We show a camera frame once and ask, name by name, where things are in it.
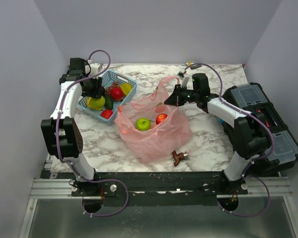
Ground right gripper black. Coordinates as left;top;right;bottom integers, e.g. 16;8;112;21
164;84;199;107

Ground red fake strawberry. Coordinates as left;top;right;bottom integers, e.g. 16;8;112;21
110;87;124;101

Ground pink plastic bag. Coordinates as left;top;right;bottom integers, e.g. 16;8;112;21
114;76;193;163

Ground green fake apple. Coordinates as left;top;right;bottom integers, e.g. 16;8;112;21
136;118;151;131

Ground red fake apple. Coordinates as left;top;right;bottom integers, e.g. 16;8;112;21
155;113;167;124

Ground small red fake fruit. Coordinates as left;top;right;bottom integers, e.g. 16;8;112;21
100;109;113;119

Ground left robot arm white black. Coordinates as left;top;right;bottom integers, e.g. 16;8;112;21
41;58;103;196

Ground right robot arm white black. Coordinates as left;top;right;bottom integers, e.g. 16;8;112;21
164;71;275;194

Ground fake purple grapes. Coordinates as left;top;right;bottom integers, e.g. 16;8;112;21
105;81;119;95

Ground dark green fake avocado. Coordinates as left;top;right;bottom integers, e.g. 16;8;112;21
104;95;113;110

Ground yellow fake fruit right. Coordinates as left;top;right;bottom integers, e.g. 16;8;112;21
120;83;133;96

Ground blue plastic basket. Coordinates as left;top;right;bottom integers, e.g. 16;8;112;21
77;70;137;125

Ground small yellow black tool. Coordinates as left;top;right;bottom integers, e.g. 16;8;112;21
186;62;202;70

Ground brown brass faucet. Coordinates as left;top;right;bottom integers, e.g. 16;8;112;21
172;151;188;167

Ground black tool box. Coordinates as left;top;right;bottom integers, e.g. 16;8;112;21
223;83;298;176

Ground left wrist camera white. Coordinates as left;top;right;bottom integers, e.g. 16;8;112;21
85;63;103;76

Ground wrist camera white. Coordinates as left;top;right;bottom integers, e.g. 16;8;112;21
177;71;190;87
85;63;103;76

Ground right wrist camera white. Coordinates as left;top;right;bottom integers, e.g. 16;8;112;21
177;71;190;87

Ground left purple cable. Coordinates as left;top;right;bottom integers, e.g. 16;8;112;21
55;49;129;218

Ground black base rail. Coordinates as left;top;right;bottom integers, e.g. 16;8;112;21
39;171;249;206

